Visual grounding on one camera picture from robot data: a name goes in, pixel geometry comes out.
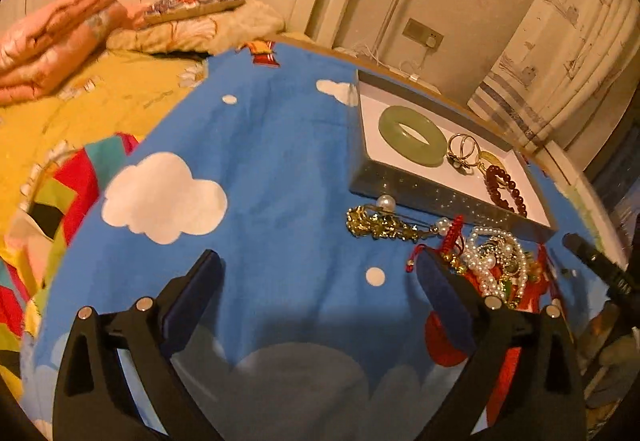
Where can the printed striped curtain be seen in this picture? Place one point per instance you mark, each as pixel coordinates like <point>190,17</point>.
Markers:
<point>565,46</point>

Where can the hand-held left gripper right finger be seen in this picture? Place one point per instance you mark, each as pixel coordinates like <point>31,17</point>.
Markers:
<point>445,291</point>

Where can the green jade bangle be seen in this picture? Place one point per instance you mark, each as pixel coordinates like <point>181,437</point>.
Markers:
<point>387,128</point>

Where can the pearl pendant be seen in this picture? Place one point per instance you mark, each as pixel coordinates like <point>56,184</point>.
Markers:
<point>386,202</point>

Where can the person's right forearm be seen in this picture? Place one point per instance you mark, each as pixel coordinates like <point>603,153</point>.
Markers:
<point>612,351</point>

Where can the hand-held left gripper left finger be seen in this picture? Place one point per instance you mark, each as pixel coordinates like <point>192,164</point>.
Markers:
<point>187,306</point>

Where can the blue cloud printed cloth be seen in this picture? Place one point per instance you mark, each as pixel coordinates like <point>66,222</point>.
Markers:
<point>280,146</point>

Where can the yellow pillow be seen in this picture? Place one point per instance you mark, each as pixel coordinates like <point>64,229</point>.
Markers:
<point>240,28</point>

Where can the patterned pillow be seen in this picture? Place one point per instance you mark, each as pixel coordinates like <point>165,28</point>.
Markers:
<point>195,3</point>

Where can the grey jewelry tray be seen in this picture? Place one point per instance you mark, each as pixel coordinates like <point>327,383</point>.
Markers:
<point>372,121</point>

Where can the yellow printed bed sheet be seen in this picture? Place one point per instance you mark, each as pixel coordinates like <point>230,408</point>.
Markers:
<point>75,121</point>

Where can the folded pink quilt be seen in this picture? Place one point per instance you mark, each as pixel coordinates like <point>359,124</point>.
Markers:
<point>45,46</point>

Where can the wall socket panel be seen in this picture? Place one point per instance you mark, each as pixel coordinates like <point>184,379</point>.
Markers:
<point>415,28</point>

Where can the gold rings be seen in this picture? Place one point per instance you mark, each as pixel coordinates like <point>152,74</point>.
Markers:
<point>457,162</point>

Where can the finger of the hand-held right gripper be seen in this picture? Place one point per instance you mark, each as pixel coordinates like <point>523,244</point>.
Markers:
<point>590,253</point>

